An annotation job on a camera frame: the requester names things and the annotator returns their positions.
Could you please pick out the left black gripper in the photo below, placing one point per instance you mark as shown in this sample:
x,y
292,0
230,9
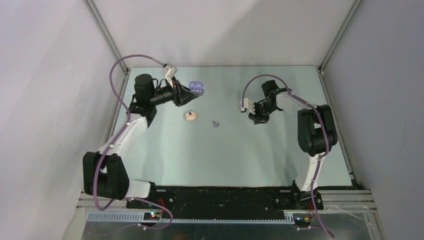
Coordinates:
x,y
177,90

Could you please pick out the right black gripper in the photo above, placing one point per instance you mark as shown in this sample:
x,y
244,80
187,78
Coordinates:
x,y
258,118

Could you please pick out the beige earbud charging case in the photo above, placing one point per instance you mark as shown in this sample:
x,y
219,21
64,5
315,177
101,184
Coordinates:
x,y
190,115

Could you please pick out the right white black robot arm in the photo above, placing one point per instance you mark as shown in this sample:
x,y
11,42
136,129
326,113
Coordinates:
x,y
316,132

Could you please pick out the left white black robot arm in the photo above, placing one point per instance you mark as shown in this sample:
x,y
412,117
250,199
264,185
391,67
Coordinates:
x,y
104,171

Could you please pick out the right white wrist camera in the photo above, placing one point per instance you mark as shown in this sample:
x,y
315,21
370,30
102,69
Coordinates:
x,y
247,105

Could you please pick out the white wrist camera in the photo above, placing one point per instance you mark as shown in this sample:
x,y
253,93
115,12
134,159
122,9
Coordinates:
x,y
247,105
169,71

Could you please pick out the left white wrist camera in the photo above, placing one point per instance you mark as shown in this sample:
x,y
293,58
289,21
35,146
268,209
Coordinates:
x,y
169,71

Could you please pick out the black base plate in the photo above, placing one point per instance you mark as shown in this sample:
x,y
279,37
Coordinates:
x,y
219,202

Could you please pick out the aluminium frame rail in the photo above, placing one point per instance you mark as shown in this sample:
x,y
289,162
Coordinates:
x,y
334,201

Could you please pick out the left aluminium corner post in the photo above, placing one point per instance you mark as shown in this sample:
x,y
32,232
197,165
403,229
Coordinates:
x,y
103,28

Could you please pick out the aluminium corner post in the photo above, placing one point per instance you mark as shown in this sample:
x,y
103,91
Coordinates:
x,y
340,33
103,28

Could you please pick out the grey cable duct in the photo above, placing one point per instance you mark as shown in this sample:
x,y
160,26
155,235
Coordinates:
x,y
145,217

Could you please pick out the right aluminium corner post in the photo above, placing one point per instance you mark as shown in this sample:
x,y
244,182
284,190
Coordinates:
x,y
340,33

